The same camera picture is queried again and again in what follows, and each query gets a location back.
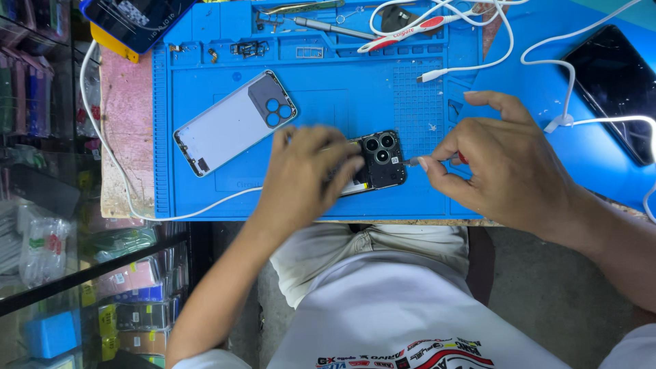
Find glass display cabinet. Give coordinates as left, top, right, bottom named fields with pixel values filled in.
left=0, top=0, right=191, bottom=369

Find blue silicone repair mat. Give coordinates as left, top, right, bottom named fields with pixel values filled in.
left=152, top=0, right=486, bottom=221

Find metal tweezers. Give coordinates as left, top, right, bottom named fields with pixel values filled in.
left=256, top=0, right=345, bottom=16

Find grey metal clip part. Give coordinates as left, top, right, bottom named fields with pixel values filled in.
left=255, top=11, right=286, bottom=32

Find red and white toothbrush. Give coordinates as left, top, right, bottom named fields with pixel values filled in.
left=357, top=2, right=494, bottom=54

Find long white cable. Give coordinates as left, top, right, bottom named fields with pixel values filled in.
left=79, top=40, right=264, bottom=222

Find thin metal ejector pin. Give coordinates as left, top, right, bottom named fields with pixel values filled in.
left=335, top=6, right=366, bottom=25

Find red-handled small screwdriver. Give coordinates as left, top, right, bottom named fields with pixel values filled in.
left=401, top=150, right=469, bottom=168

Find silver precision screwdriver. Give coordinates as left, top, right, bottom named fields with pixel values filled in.
left=292, top=16, right=378, bottom=41

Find person's right hand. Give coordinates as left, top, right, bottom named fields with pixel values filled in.
left=417, top=91, right=581, bottom=241

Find plain blue table sheet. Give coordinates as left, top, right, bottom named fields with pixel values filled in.
left=450, top=0, right=656, bottom=215

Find blue-edged phone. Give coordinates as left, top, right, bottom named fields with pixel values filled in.
left=79, top=0, right=199, bottom=55

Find dark brown patch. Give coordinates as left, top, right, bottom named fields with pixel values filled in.
left=380, top=4, right=442, bottom=38

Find white cable with splitter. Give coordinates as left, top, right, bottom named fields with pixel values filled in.
left=520, top=0, right=656, bottom=224

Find person's white printed shirt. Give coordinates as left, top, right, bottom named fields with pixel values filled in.
left=172, top=250, right=656, bottom=369

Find black metal bracket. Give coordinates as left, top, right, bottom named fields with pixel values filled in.
left=229, top=40, right=270, bottom=58

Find white charging cable with plug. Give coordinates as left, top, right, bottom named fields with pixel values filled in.
left=369, top=0, right=531, bottom=84

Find person's beige shorts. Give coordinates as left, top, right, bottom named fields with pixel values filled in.
left=269, top=223, right=470, bottom=309

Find yellow plastic tool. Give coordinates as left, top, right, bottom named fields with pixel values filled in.
left=90, top=22, right=140, bottom=65

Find black phone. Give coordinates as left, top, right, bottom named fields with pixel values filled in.
left=561, top=24, right=656, bottom=168
left=328, top=129, right=409, bottom=199

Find person's left hand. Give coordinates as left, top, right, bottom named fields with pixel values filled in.
left=255, top=124, right=366, bottom=232

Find silver phone back cover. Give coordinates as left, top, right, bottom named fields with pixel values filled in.
left=173, top=69, right=299, bottom=178

